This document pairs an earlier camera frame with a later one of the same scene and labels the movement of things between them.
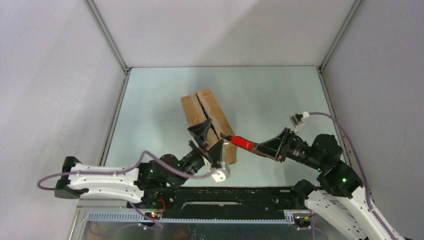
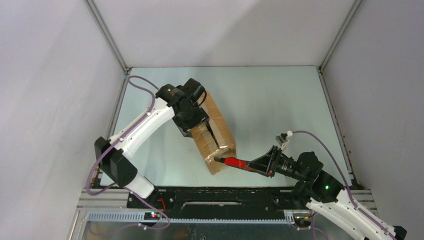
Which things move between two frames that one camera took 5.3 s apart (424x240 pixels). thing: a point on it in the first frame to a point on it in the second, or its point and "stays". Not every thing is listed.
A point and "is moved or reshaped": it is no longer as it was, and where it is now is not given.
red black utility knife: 243,143 to 235,162
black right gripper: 277,149 to 261,165
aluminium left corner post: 94,10 stays
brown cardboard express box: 202,106 is moved or reshaped
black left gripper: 199,133 to 201,117
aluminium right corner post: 320,69 stays
